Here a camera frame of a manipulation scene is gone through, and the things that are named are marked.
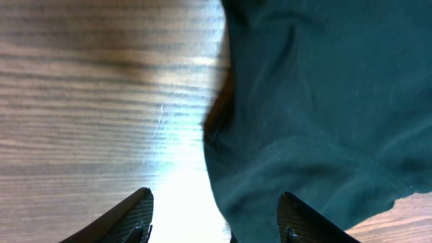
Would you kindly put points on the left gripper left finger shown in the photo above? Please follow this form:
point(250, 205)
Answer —
point(128, 221)

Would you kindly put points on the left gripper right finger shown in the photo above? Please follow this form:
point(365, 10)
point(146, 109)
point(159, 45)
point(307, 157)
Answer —
point(299, 223)

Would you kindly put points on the black polo shirt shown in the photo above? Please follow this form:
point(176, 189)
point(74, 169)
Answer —
point(332, 102)

